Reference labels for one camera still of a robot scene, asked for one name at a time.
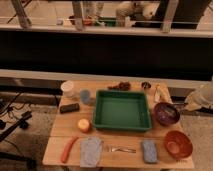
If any dark brown block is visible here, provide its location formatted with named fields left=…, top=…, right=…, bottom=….
left=60, top=103, right=80, bottom=114

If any grey folded cloth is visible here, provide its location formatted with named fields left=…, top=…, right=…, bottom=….
left=80, top=137, right=102, bottom=168

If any green plastic tray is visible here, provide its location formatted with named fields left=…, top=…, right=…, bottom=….
left=92, top=90, right=152, bottom=132

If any black tripod stand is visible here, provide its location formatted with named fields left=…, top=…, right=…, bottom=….
left=0, top=110, right=37, bottom=169

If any blue sponge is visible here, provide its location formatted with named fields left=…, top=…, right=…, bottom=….
left=142, top=140, right=158, bottom=164

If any silver fork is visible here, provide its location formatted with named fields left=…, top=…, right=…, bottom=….
left=105, top=146, right=136, bottom=153

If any blue small cup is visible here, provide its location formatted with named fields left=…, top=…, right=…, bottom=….
left=80, top=89, right=90, bottom=104

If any orange bowl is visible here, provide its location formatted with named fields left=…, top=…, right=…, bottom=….
left=163, top=130, right=193, bottom=160

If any purple bowl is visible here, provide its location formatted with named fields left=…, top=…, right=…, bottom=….
left=153, top=102, right=180, bottom=126

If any orange carrot toy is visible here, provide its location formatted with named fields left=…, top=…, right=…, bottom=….
left=60, top=137, right=78, bottom=163

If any yellow round fruit toy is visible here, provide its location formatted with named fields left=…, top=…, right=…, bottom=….
left=77, top=119, right=91, bottom=133

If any red grapes toy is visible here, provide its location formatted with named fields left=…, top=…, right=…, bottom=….
left=108, top=82, right=131, bottom=91

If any white plastic cup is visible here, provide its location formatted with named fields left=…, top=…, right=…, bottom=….
left=61, top=80, right=75, bottom=98

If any small dark round dish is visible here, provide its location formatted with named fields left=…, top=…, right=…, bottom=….
left=141, top=82, right=151, bottom=90

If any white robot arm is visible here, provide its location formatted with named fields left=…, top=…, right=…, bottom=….
left=185, top=78, right=213, bottom=111

